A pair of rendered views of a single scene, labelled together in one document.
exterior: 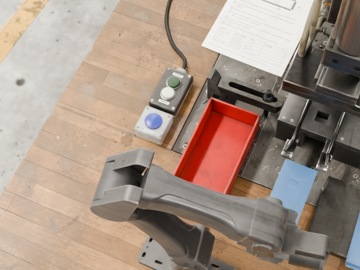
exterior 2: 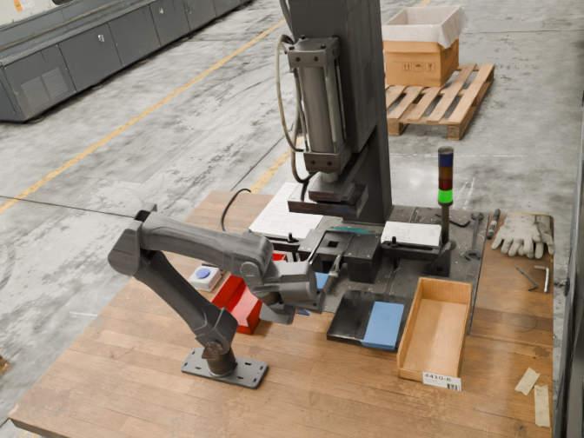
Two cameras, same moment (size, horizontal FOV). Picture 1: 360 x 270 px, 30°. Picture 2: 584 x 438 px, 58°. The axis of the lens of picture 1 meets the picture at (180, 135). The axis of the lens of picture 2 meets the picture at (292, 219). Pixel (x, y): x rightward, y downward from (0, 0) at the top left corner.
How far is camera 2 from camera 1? 0.66 m
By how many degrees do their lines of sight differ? 29
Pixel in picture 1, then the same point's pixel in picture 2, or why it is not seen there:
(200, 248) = (219, 321)
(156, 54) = not seen: hidden behind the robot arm
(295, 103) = (311, 239)
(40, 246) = (98, 371)
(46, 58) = not seen: hidden behind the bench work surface
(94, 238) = (145, 360)
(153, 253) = (194, 362)
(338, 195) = (355, 300)
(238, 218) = (224, 242)
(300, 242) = (286, 269)
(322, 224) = (341, 321)
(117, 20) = not seen: hidden behind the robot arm
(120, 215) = (130, 260)
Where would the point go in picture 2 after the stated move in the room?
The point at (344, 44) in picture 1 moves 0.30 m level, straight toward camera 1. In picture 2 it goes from (314, 143) to (268, 217)
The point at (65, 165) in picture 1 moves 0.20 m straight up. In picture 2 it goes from (130, 315) to (104, 256)
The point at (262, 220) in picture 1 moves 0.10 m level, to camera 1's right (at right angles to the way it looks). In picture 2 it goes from (245, 244) to (298, 234)
